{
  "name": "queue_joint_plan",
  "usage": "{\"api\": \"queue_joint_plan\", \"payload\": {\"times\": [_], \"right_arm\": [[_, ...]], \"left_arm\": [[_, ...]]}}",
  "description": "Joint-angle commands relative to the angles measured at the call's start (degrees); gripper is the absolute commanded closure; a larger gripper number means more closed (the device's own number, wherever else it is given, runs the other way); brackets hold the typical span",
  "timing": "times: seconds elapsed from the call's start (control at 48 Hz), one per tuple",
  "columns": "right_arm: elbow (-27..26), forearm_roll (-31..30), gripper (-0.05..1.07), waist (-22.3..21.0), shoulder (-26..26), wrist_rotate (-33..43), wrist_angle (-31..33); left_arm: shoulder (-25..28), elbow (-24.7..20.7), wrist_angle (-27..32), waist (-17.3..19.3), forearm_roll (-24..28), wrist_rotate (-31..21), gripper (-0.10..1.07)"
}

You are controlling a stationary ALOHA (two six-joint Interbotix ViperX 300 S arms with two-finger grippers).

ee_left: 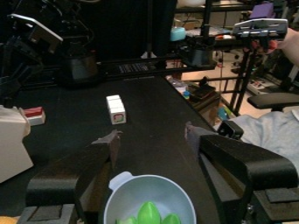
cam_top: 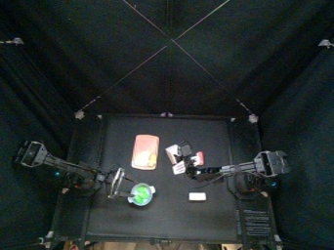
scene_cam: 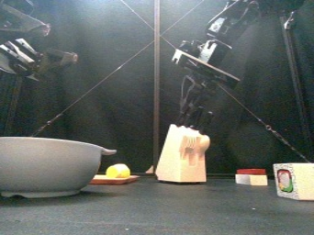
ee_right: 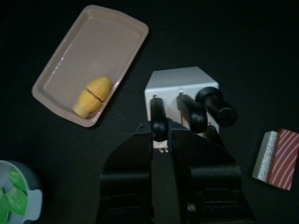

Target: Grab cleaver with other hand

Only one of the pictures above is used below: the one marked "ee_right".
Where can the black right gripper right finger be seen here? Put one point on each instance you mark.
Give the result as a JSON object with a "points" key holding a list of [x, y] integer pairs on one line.
{"points": [[205, 172]]}

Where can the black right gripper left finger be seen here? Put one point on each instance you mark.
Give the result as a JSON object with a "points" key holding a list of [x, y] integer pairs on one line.
{"points": [[128, 172]]}

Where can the red striped toy meat slab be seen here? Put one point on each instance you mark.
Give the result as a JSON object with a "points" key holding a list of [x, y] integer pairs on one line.
{"points": [[276, 159]]}

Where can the bowl with green vegetables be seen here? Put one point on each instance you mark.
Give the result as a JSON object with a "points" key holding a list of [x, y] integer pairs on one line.
{"points": [[29, 189]]}

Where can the yellow toy corn cob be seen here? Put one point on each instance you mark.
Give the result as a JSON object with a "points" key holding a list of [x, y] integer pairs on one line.
{"points": [[93, 96]]}

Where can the green toy leaf vegetables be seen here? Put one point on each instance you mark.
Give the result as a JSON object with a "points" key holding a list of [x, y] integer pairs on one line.
{"points": [[13, 194]]}

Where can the white knife block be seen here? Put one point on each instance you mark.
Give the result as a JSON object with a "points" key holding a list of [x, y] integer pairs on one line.
{"points": [[178, 84]]}

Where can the pink plastic tray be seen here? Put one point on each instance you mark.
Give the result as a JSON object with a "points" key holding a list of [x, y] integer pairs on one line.
{"points": [[89, 64]]}

